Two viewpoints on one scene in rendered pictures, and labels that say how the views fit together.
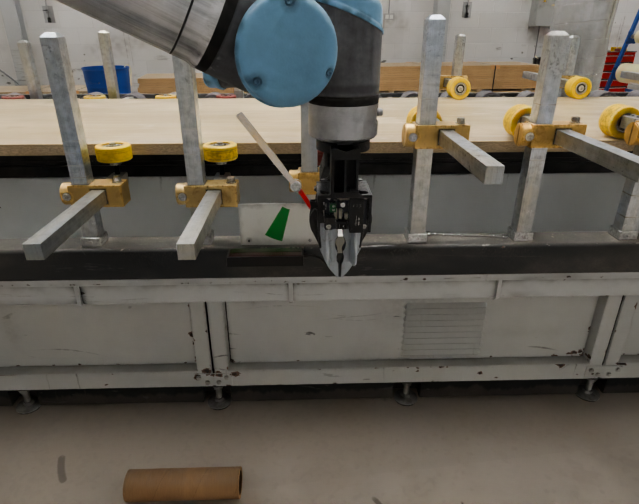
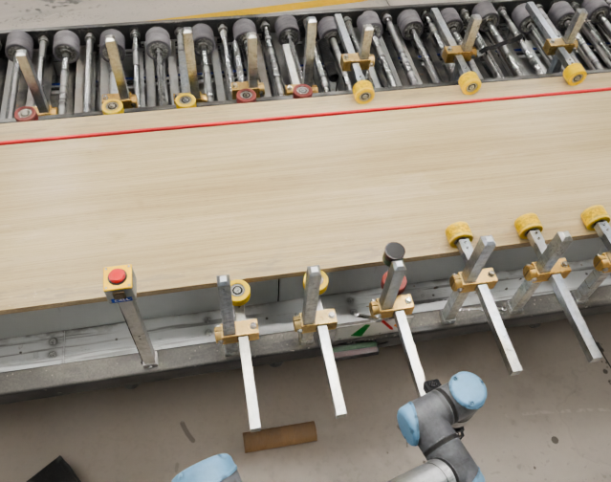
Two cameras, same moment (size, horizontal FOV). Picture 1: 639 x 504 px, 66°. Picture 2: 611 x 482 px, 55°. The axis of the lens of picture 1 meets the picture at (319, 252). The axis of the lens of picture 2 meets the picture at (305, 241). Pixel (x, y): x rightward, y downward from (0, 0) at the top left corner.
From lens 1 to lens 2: 145 cm
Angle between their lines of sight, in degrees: 31
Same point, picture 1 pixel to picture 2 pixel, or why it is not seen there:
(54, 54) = (226, 291)
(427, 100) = (473, 273)
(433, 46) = (484, 254)
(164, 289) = not seen: hidden behind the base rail
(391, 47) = not seen: outside the picture
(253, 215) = (345, 330)
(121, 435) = (215, 399)
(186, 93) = (314, 293)
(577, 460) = (520, 380)
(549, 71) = (555, 253)
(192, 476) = (287, 435)
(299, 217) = (375, 326)
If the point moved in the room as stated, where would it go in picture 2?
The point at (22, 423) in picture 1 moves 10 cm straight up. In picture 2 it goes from (136, 397) to (131, 389)
